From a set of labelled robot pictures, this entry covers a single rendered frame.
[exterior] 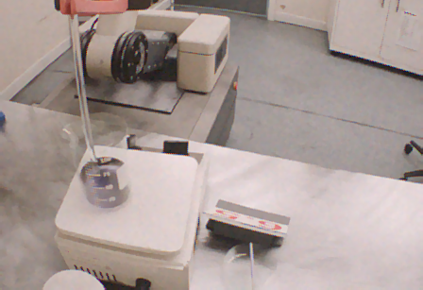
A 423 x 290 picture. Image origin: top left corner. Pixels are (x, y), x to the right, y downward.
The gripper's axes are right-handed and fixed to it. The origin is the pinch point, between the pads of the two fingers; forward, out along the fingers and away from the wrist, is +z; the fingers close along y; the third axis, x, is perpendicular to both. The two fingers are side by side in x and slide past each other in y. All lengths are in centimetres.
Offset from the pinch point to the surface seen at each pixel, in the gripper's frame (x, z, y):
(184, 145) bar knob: 21.4, -11.3, 7.2
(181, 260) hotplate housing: 20.1, 5.4, 7.7
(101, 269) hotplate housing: 23.5, 5.4, -0.2
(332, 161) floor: 103, -102, 69
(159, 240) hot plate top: 18.3, 4.6, 5.8
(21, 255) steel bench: 26.9, 3.5, -11.8
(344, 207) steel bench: 27.4, -6.8, 27.4
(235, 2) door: 92, -293, 33
